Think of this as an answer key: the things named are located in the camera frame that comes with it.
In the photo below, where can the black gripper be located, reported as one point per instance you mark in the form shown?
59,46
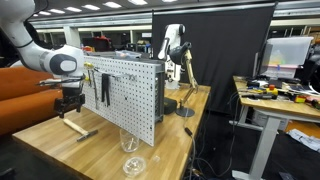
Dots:
71,96

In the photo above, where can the wooden handle hammer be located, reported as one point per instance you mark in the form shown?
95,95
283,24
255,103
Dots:
84,134

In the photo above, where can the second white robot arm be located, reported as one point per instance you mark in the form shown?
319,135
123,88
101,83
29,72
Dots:
171,41

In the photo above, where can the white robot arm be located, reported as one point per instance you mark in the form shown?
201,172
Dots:
67,62

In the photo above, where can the orange sofa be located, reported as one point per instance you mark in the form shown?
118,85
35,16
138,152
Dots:
22,101

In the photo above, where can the long silver combination wrench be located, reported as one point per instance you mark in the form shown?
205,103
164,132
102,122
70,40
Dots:
95,91

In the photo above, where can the black pliers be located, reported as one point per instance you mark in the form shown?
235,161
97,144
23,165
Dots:
105,89

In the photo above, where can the white metal pegboard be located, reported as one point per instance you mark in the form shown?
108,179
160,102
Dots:
136,91

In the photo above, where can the clear plastic lid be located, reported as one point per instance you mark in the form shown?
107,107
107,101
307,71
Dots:
134,166

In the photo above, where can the wooden desk lamp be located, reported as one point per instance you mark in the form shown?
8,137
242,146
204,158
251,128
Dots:
182,56

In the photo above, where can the black backdrop curtain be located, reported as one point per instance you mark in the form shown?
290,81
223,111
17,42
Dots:
224,44

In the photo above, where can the side wooden desk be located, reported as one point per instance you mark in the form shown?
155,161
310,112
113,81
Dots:
275,110

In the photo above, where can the upper yellow T-handle hex key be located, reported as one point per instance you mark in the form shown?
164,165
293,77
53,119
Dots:
90,68

